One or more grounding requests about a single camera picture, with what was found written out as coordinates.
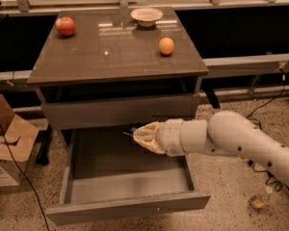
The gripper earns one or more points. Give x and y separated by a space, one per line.
170 137

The black rxbar chocolate bar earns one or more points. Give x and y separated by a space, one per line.
130 132

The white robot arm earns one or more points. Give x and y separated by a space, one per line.
225 133

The closed grey top drawer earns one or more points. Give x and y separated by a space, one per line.
113 112

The open grey middle drawer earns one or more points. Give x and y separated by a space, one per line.
108 176

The grey drawer cabinet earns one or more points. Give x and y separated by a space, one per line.
111 57

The orange fruit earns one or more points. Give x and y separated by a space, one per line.
166 46

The black table leg stand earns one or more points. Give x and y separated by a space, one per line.
44 139

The white ceramic bowl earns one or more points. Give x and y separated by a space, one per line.
146 17

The small clear plastic cup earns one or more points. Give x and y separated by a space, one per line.
261 198

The red apple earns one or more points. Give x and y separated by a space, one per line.
65 26

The brown cardboard box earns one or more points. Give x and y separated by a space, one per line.
17 139

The metal window rail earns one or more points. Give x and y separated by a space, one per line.
16 81

